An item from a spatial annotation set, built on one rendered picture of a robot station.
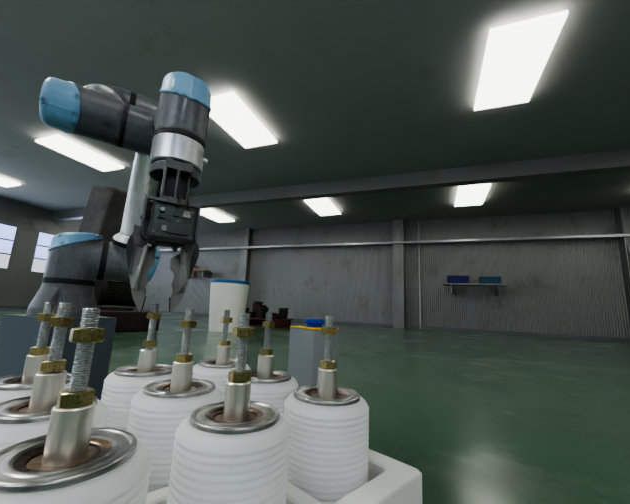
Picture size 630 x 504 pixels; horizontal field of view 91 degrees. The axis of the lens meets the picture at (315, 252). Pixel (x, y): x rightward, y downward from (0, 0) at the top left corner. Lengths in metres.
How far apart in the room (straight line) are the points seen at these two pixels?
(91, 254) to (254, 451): 0.85
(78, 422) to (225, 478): 0.10
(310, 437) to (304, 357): 0.27
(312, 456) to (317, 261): 9.54
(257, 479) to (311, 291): 9.55
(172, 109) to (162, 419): 0.41
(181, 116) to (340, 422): 0.46
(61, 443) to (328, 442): 0.21
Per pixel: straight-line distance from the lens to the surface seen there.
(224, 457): 0.27
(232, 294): 4.48
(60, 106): 0.63
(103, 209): 4.14
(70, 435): 0.26
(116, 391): 0.49
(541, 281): 9.51
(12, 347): 1.08
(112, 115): 0.63
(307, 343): 0.60
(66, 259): 1.05
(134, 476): 0.25
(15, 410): 0.38
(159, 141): 0.53
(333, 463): 0.36
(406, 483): 0.40
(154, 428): 0.38
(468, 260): 9.29
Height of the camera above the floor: 0.35
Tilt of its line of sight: 11 degrees up
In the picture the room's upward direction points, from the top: 3 degrees clockwise
